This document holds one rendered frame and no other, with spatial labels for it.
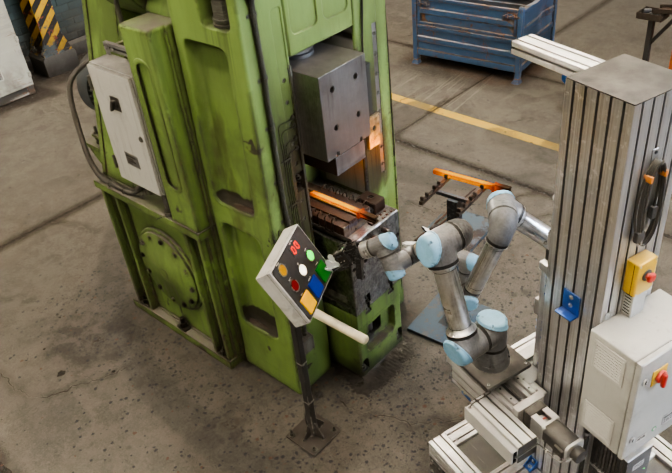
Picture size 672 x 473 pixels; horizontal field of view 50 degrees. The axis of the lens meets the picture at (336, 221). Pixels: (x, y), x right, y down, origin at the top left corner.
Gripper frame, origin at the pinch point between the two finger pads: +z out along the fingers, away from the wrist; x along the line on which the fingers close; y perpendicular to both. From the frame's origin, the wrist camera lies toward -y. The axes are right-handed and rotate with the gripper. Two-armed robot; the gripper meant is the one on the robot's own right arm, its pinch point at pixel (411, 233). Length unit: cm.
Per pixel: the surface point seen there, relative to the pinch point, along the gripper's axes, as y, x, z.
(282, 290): -12, -72, 10
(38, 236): 100, -52, 311
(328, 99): -65, -13, 31
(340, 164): -31.9, -9.9, 30.6
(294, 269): -12, -59, 15
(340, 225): 2.0, -11.5, 33.4
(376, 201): 2.0, 13.9, 31.8
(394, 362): 100, 4, 19
